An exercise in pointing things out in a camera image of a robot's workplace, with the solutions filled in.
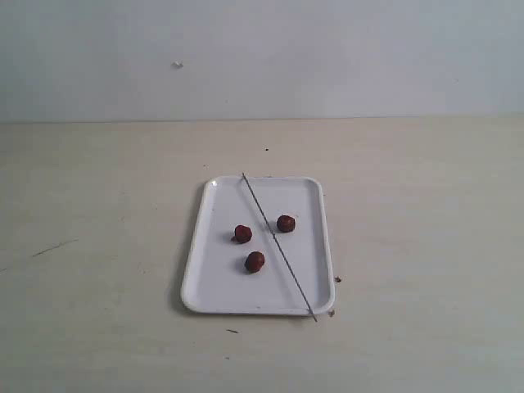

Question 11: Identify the red fruit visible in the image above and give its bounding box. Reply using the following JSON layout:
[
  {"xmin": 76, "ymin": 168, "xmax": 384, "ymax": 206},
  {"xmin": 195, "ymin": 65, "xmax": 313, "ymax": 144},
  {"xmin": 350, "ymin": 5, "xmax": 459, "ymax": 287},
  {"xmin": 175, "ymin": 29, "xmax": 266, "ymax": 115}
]
[
  {"xmin": 277, "ymin": 215, "xmax": 296, "ymax": 233},
  {"xmin": 244, "ymin": 251, "xmax": 265, "ymax": 273},
  {"xmin": 234, "ymin": 224, "xmax": 252, "ymax": 244}
]

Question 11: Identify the thin metal skewer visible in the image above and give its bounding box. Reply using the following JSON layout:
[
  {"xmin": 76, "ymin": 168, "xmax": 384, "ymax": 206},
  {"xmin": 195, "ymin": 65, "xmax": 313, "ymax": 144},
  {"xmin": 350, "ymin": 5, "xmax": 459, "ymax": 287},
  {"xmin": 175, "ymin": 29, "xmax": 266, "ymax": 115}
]
[{"xmin": 242, "ymin": 172, "xmax": 318, "ymax": 323}]

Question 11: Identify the white plastic tray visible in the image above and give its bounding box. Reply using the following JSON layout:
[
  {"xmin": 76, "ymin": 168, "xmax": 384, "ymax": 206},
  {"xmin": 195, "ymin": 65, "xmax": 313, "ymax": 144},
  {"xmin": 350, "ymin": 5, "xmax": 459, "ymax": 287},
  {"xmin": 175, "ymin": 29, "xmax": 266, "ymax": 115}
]
[{"xmin": 180, "ymin": 176, "xmax": 336, "ymax": 316}]

